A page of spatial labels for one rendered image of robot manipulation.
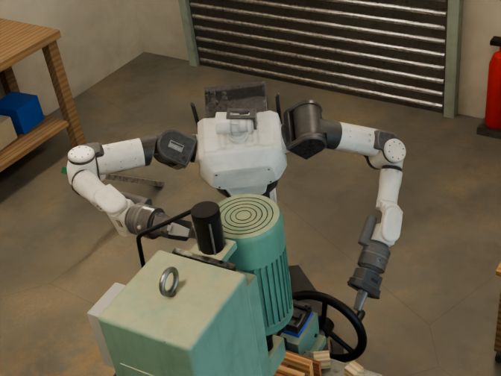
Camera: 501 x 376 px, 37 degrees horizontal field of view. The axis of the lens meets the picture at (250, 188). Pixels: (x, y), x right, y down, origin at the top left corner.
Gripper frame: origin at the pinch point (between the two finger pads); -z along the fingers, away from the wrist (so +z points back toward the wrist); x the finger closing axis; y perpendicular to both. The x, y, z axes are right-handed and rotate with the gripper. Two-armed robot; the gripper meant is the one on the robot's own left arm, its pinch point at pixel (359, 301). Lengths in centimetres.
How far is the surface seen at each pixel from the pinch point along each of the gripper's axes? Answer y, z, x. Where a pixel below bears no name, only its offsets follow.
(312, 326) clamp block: 1.6, -14.5, 16.7
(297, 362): 8.7, -26.5, 23.7
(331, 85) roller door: -211, 189, -120
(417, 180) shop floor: -116, 115, -130
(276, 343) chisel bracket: 10.8, -25.0, 34.6
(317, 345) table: -0.6, -18.0, 10.0
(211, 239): 34, -16, 80
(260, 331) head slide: 25, -27, 53
